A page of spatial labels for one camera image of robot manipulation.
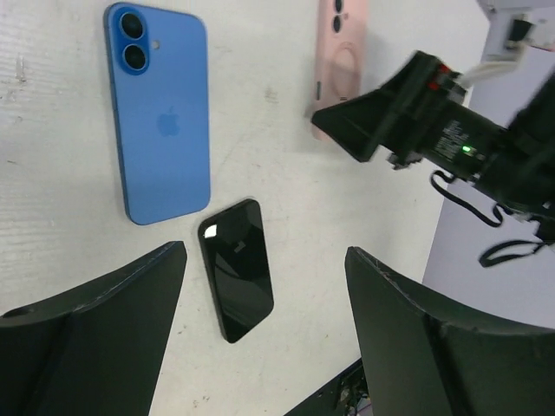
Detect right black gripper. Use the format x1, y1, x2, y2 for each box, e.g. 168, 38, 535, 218
310, 50, 506, 180

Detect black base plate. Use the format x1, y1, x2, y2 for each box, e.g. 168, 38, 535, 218
285, 359, 374, 416

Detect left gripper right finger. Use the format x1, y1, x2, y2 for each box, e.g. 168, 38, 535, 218
344, 247, 554, 415

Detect pink phone case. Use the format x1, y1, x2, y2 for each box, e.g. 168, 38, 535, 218
310, 0, 369, 114

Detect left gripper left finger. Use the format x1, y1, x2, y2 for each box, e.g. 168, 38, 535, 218
1, 241, 187, 415

